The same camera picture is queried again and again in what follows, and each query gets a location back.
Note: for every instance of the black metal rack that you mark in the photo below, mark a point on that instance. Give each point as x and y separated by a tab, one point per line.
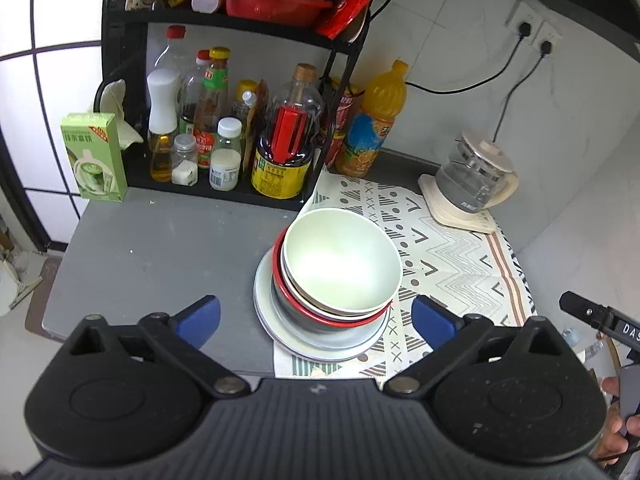
125	35

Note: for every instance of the small bottle with yellow cap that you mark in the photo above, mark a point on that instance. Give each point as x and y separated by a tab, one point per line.
245	97

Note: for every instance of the red snack packet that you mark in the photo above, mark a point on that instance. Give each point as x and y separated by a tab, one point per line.
345	15

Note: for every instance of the white round container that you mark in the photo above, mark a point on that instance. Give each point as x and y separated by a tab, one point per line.
206	2

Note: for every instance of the person's right hand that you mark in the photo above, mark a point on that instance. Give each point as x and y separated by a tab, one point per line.
610	435

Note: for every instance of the oil bottle with white top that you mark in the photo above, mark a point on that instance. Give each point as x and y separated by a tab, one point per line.
162	110

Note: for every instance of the white bowl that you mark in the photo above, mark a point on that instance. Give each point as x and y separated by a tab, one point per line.
295	292

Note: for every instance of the small glass spice jar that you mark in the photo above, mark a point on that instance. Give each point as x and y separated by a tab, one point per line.
184	165

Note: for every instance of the crumpled white tissue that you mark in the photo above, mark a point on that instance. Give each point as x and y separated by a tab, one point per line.
117	105

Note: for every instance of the orange juice bottle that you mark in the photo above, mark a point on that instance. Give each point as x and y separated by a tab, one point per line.
370	130

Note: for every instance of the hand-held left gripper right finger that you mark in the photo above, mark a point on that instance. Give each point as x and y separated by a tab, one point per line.
432	322

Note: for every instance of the red drink can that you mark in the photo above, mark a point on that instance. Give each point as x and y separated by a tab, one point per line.
342	110

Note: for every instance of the white plate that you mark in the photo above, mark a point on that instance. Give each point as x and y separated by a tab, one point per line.
262	305

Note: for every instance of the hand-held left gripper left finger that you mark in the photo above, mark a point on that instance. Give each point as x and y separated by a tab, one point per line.
200	317

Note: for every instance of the dark bottle with yellow label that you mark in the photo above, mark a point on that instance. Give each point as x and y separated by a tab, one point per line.
280	175

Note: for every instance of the slim bottle with red cap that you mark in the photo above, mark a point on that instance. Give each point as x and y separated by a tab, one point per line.
197	85

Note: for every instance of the pale green bowl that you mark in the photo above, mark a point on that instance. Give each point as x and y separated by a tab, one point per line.
340	260

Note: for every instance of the grey blue plate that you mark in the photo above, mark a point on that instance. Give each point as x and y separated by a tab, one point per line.
340	339

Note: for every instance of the white jar with white lid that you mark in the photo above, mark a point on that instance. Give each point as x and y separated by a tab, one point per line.
226	160

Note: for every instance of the cream kettle base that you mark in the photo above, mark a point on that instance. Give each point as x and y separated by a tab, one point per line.
450	217

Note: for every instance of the sauce bottle with yellow cap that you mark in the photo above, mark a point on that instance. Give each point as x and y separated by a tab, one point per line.
215	105

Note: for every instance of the clear bottle with red cap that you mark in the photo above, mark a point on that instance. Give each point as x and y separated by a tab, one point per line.
172	52

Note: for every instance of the red rimmed dark bowl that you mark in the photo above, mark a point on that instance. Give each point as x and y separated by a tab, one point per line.
295	312

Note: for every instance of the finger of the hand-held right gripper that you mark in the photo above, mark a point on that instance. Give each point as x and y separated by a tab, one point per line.
582	309

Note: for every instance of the green drink carton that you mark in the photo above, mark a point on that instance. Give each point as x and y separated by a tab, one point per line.
95	160

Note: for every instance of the patterned black and white tablecloth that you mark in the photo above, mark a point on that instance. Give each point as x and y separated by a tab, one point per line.
450	265

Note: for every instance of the white double wall socket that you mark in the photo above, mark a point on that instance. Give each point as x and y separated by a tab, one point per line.
552	35
520	12

